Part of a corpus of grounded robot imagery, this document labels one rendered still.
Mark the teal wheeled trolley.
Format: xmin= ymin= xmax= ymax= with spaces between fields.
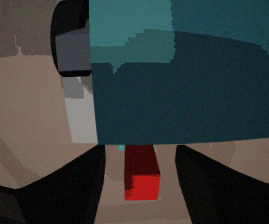
xmin=50 ymin=0 xmax=269 ymax=151

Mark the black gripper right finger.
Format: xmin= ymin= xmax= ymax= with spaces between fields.
xmin=175 ymin=145 xmax=269 ymax=224

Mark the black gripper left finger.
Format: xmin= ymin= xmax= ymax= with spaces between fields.
xmin=0 ymin=145 xmax=106 ymax=224

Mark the red-headed pin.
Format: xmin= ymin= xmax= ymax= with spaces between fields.
xmin=125 ymin=144 xmax=161 ymax=201

